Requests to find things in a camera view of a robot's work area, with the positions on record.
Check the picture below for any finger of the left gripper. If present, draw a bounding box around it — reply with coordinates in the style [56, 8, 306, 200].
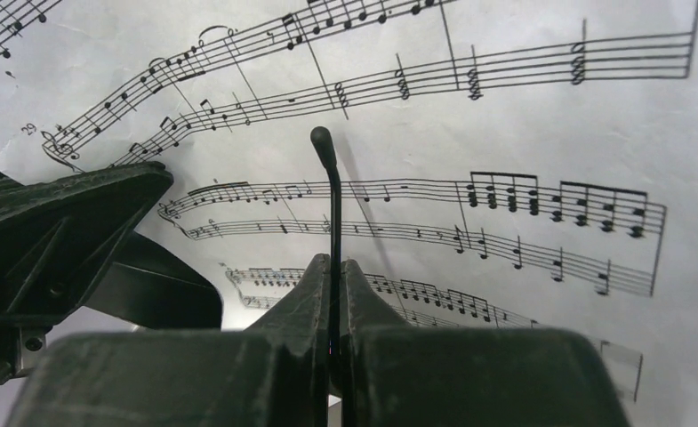
[0, 162, 173, 328]

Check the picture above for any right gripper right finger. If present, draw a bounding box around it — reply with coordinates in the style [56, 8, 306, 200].
[341, 260, 629, 426]

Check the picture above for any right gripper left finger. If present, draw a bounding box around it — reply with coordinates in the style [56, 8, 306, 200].
[7, 254, 330, 426]

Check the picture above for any black music stand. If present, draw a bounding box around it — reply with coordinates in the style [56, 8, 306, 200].
[83, 125, 345, 378]

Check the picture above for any sheet music page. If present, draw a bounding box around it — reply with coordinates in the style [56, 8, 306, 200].
[0, 1, 698, 426]

